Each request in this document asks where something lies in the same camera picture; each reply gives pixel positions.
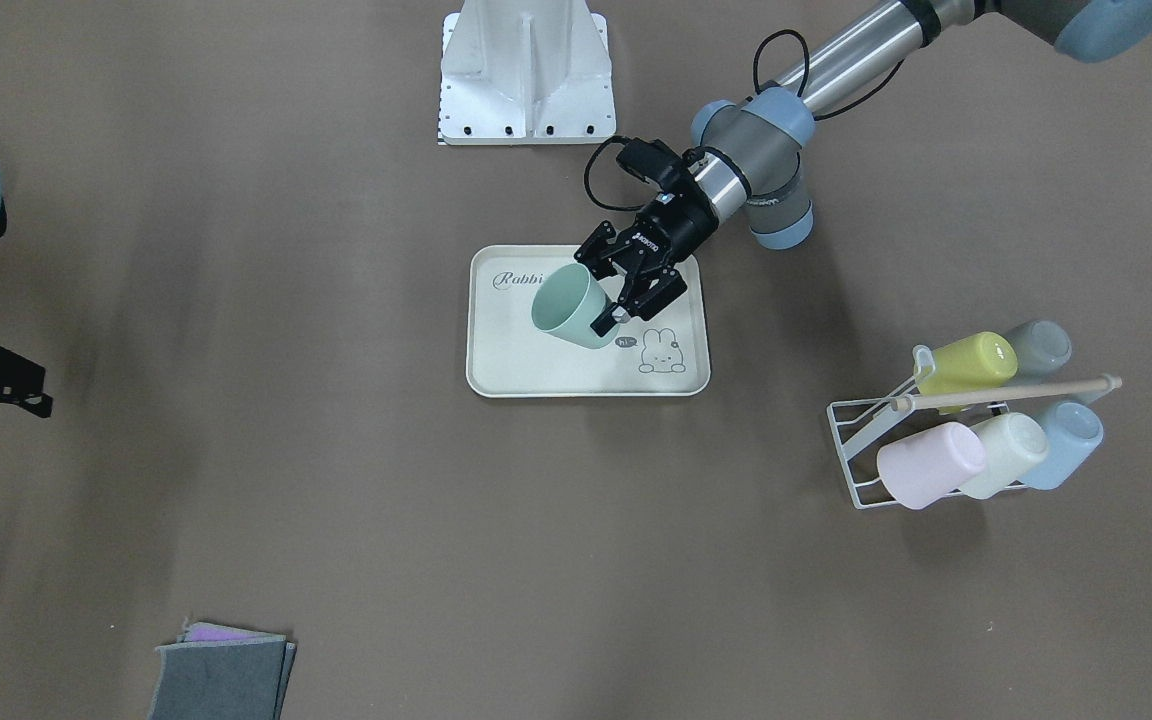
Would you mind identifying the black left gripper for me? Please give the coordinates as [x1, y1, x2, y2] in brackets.
[573, 138, 718, 338]

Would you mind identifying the green cup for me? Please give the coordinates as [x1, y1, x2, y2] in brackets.
[531, 263, 617, 348]

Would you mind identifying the cream rabbit tray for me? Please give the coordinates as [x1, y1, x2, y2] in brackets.
[465, 245, 710, 397]

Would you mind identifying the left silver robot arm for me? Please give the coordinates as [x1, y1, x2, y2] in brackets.
[573, 1, 1152, 340]

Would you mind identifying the pink cup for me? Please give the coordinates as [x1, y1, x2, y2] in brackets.
[877, 420, 987, 510]

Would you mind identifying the yellow cup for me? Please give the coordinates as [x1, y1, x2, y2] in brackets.
[916, 331, 1020, 395]

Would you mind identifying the grey cup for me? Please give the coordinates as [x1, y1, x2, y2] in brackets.
[1002, 319, 1074, 386]

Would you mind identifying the cream white cup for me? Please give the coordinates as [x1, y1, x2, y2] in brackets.
[958, 414, 1049, 500]

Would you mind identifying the blue cup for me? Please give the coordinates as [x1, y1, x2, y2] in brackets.
[1020, 400, 1105, 491]

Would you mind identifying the grey folded cloth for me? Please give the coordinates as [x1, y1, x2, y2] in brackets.
[147, 621, 298, 719]

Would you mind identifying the white camera pillar base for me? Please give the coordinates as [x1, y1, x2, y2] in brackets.
[435, 1, 617, 146]

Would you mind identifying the white wire cup rack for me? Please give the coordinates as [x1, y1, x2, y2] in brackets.
[826, 344, 1123, 509]

